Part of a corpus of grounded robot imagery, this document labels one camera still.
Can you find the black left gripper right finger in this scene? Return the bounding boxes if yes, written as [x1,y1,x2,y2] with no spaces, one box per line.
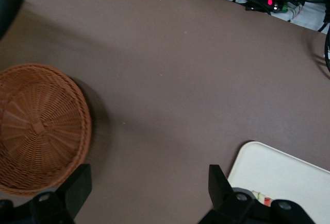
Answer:
[197,164,317,224]

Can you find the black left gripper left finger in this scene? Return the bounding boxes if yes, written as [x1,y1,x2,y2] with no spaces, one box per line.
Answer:
[0,163,93,224]

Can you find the plastic-wrapped triangle sandwich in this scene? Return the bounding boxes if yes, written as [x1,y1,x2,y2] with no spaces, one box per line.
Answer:
[251,189,275,207]

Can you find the cream plastic tray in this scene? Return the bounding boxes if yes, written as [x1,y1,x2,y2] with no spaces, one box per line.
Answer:
[227,141,330,224]

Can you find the brown woven wicker basket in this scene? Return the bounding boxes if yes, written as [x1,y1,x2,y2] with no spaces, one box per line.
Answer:
[0,63,93,198]

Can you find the circuit board with red LED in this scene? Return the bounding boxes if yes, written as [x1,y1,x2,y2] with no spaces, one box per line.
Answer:
[244,0,305,16]

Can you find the dark rounded object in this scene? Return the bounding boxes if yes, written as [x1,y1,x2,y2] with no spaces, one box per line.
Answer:
[0,0,31,40]

